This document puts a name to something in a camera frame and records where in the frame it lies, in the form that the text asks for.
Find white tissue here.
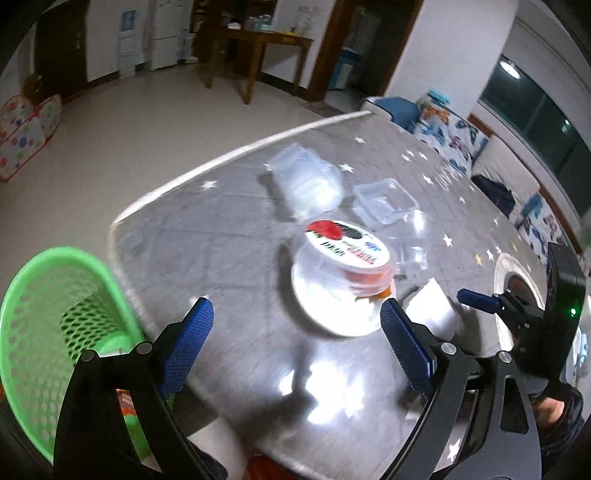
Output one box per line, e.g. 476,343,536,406
403,278,461,341

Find round container with red label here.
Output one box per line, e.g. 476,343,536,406
294,219,394,298

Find clear rectangular plastic tray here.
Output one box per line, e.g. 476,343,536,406
353,178,419,231

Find green perforated trash basket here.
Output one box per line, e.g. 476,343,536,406
1,247,144,460

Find person's right hand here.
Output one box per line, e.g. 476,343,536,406
532,396,578,432

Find white bowl with dark contents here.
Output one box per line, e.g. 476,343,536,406
493,253,545,326

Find dark bag on sofa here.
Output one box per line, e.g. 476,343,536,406
471,175,516,218

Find patterned sofa cushion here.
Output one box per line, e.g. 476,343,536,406
413,95,489,177

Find blue chair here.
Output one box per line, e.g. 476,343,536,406
361,97,420,132

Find polka dot play tent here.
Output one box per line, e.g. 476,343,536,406
0,95,62,182

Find white water dispenser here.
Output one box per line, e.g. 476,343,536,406
118,9,137,79

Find brown wooden table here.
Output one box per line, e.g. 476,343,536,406
204,27,314,105

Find white refrigerator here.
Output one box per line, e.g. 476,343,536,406
147,0,185,71

